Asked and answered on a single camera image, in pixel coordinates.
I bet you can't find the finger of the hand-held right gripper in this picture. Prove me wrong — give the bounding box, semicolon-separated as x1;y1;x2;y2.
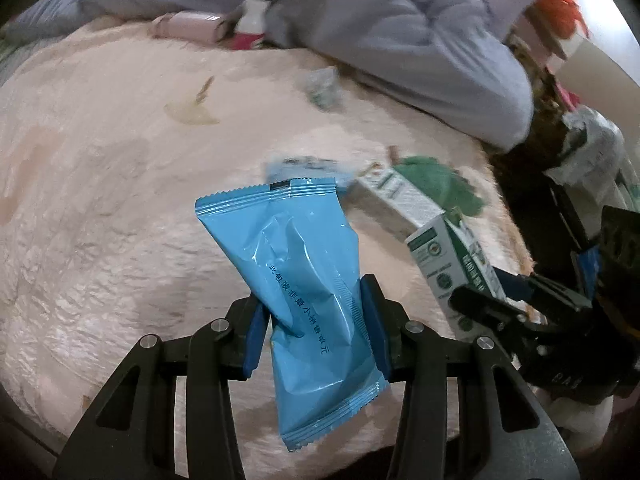
447;285;531;343
495;267;593;323

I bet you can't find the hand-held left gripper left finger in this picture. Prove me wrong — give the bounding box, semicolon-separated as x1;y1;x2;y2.
52;297;271;480

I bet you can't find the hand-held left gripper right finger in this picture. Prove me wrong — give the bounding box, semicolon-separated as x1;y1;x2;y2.
360;274;581;480

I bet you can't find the white and green carton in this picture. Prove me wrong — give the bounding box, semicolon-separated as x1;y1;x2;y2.
405;212;506;343
347;162;451;243

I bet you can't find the blue plastic packet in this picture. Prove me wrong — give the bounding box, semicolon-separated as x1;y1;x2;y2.
194;177;391;453

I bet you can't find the green towel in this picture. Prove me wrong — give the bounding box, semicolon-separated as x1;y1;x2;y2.
392;156;488;218

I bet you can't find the white plastic bag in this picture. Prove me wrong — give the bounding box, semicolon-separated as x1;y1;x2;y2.
545;107;626;211

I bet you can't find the blue and white wrapper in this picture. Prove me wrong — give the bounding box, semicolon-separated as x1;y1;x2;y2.
265;156;351;191

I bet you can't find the grey-green crumpled wrapper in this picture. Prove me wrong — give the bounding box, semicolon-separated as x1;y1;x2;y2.
305;67;343;111

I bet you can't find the orange object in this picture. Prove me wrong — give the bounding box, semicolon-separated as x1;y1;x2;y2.
532;0;591;41

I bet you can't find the grey blue quilt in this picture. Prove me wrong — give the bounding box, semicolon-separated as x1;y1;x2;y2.
2;0;536;151

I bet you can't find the white and red small packet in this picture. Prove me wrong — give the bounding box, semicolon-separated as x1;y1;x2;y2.
227;0;268;51

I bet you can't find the pink bottle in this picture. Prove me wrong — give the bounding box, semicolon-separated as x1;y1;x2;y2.
150;12;226;43

